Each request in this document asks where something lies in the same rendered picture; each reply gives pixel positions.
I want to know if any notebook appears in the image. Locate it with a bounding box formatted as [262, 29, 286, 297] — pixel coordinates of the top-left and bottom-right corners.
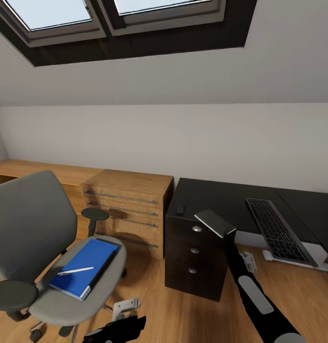
[195, 209, 236, 238]

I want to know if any folder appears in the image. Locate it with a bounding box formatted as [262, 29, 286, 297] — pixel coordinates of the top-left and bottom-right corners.
[49, 239, 119, 301]

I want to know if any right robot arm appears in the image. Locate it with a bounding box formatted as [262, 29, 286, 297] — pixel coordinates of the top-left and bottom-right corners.
[224, 234, 307, 343]

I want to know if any swivel chair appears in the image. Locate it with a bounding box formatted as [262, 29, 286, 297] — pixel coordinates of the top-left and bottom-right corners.
[0, 170, 127, 343]

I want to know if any pen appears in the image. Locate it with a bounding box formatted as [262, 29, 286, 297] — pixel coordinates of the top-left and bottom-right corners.
[57, 267, 94, 275]

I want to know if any mouse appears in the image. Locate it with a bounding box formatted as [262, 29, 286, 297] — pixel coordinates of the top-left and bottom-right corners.
[175, 204, 185, 214]

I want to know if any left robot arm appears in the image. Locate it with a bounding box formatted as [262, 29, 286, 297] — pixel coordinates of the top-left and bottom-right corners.
[83, 298, 146, 343]

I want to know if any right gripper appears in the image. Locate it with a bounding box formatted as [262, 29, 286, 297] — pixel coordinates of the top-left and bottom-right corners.
[224, 234, 246, 270]

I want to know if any keyboard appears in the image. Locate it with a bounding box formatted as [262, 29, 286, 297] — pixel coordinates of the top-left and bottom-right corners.
[246, 198, 318, 268]

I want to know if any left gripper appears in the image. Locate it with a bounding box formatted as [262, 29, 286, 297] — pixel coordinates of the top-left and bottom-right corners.
[106, 315, 146, 343]

